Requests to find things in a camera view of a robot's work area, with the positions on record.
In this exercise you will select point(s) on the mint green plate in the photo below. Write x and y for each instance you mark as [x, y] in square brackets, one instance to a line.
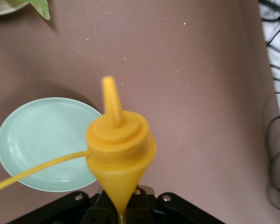
[37, 140]

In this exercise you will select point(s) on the beige plate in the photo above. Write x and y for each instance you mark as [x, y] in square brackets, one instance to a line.
[2, 9]

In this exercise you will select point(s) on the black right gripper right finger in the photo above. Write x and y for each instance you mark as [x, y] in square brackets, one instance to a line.
[177, 210]

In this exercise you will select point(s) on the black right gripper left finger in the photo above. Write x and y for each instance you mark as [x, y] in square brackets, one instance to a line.
[67, 210]

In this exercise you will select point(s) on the yellow mustard squeeze bottle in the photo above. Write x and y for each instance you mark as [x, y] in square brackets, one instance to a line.
[121, 149]

